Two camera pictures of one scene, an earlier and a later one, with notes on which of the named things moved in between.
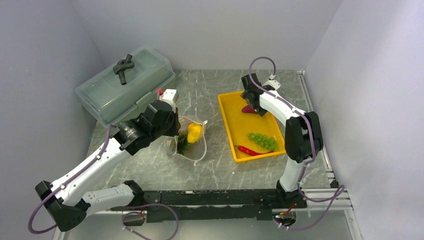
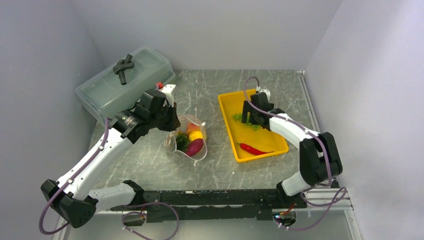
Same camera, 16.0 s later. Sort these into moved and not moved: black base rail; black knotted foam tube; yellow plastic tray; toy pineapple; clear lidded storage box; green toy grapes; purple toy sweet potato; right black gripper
Moved: green toy grapes; purple toy sweet potato; right black gripper
Not moved: black base rail; black knotted foam tube; toy pineapple; clear lidded storage box; yellow plastic tray
